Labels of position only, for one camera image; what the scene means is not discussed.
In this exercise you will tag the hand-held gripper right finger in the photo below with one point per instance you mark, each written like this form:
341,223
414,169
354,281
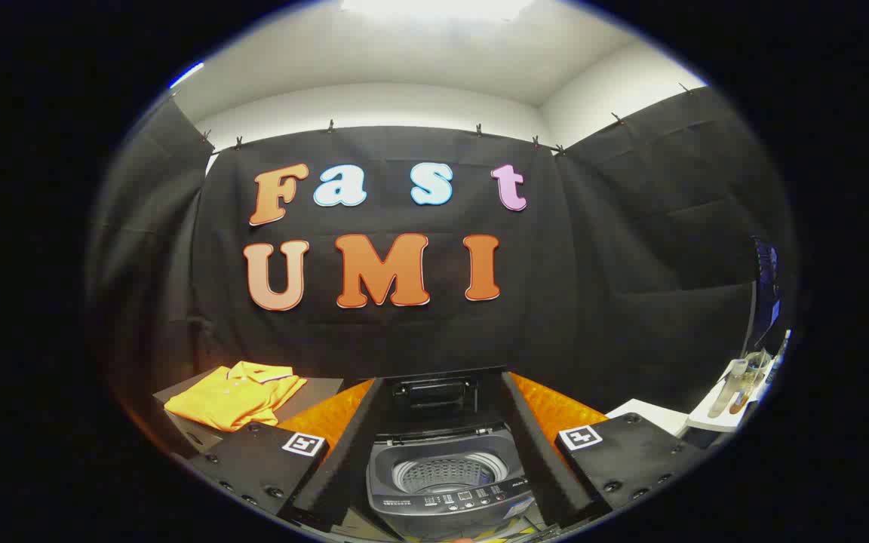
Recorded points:
540,460

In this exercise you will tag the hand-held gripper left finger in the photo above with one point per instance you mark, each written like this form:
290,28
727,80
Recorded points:
344,467

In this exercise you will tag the grey washing machine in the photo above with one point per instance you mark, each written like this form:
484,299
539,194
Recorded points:
442,509

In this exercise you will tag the orange polo shirt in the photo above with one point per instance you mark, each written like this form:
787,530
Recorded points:
231,396

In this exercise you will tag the grey board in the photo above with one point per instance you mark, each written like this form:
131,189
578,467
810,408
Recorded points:
321,388

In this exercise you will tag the white box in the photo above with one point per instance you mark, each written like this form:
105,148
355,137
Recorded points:
649,416

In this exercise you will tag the black backdrop cloth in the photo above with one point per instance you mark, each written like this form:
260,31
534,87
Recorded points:
404,339

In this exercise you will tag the clear plastic bottle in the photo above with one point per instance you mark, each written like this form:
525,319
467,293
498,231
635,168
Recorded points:
725,388

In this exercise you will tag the amber liquid bottle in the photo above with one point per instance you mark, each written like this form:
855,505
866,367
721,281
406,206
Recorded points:
747,385

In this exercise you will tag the dark monitor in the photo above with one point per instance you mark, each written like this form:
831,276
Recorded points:
766,294

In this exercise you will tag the row of cloth clips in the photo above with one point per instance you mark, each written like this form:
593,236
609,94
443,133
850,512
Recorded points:
330,126

